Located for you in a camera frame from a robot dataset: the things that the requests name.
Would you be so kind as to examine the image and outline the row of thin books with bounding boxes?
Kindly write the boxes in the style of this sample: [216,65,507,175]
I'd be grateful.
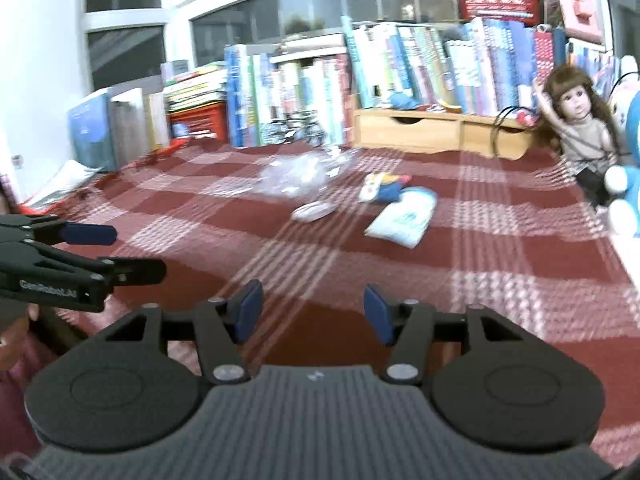
[567,40,626,91]

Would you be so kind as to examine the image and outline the row of pale standing books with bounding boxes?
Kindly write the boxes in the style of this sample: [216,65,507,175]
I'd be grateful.
[67,87,171,173]

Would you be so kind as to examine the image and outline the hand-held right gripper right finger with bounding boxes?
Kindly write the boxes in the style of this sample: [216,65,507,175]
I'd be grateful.
[364,284,521,386]

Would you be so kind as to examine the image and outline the white paper sheets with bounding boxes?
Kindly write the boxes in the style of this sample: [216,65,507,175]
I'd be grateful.
[22,159,103,211]

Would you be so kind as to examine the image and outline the person's left forearm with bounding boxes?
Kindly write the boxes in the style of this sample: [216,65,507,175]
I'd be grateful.
[0,335,66,461]

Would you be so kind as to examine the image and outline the white blue paper packet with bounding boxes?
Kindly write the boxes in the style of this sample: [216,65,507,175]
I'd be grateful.
[364,186,438,250]

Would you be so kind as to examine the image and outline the red plaid blanket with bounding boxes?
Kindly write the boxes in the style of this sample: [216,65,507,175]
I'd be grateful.
[20,140,640,466]

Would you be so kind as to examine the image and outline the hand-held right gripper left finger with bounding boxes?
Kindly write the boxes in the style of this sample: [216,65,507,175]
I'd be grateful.
[102,280,264,386]

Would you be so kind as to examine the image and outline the brown-haired doll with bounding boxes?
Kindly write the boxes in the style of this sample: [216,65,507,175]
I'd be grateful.
[530,64,631,208]

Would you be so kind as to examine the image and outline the row of blue green books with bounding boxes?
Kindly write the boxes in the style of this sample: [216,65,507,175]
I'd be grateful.
[224,42,356,148]

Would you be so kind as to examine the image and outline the stack of flat books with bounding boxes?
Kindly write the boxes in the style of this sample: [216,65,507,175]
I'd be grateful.
[161,60,228,113]

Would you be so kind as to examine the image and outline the red plastic basket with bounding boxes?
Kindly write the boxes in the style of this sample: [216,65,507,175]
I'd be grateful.
[454,0,543,23]

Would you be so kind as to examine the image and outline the blue white plush toy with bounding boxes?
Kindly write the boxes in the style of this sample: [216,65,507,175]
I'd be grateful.
[602,55,640,241]

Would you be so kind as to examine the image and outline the long row of colourful books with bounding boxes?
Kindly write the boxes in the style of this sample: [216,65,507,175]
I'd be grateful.
[341,15,568,116]

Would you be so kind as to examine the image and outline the pink box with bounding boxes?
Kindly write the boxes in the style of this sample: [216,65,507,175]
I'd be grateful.
[542,0,606,43]

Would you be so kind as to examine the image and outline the wooden drawer organizer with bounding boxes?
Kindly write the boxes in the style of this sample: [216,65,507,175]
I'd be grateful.
[352,107,533,160]

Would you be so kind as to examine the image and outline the grey flat box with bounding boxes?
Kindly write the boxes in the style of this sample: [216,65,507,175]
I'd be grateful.
[270,35,348,63]

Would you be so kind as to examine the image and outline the blue yarn ball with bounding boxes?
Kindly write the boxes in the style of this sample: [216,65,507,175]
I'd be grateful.
[387,91,421,111]

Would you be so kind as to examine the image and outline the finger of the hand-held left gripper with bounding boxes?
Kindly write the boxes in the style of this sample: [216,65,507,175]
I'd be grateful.
[35,244,168,288]
[27,215,118,247]

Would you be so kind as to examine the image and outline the colourful printed snack packet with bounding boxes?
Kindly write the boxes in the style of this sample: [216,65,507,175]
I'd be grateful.
[359,172,412,204]

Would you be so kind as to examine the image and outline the clear plastic bag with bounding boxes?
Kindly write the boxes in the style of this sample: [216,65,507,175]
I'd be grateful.
[259,152,353,203]

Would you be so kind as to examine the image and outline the white small box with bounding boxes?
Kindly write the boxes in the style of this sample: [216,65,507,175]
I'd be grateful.
[160,60,190,83]

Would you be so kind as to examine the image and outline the black toy bicycle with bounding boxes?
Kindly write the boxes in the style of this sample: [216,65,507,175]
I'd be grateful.
[260,110,326,148]

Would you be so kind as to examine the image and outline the red plastic crate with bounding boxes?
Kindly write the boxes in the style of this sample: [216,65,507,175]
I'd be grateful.
[167,101,228,142]

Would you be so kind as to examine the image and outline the person's left hand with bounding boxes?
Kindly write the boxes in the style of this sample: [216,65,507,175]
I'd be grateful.
[0,302,43,373]

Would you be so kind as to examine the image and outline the black cable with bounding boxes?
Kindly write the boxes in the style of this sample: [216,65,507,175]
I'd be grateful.
[490,105,533,158]

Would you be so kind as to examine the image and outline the white window frame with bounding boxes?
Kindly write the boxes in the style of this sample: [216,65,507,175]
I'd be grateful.
[80,0,546,96]

